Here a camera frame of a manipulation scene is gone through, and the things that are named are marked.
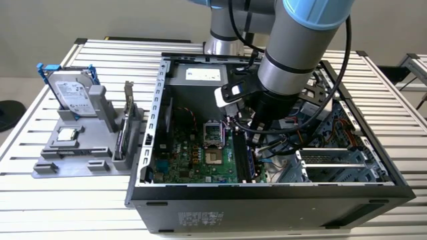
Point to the hard disk in blue carrier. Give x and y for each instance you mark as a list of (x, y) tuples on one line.
[(69, 92)]

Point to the RAM slot with white clips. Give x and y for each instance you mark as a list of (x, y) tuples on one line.
[(239, 160)]

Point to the black PC case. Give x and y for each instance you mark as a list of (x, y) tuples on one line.
[(267, 212)]

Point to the metal disk bay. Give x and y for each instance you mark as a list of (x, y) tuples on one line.
[(333, 165)]

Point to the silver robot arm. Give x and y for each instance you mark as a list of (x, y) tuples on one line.
[(300, 37)]

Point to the aluminium slat side table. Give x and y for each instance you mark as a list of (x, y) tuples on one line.
[(416, 61)]

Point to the RAM stick with black chips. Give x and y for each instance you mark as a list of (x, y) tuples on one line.
[(251, 162), (76, 151)]

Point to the black round stand base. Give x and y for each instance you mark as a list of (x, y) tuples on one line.
[(9, 112)]

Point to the silver CPU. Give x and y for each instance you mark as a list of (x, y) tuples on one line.
[(66, 135)]

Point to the CPU socket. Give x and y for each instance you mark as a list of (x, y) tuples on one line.
[(213, 157)]

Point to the grey parts rack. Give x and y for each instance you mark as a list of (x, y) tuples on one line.
[(86, 135)]

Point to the black graphics card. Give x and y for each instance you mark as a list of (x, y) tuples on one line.
[(121, 140)]

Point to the grey power supply unit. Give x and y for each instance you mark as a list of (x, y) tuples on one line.
[(193, 100)]

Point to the green motherboard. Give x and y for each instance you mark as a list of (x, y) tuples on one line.
[(216, 172)]

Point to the blue VGA port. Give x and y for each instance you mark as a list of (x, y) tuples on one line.
[(161, 166)]

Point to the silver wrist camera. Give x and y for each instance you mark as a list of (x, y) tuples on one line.
[(221, 100)]

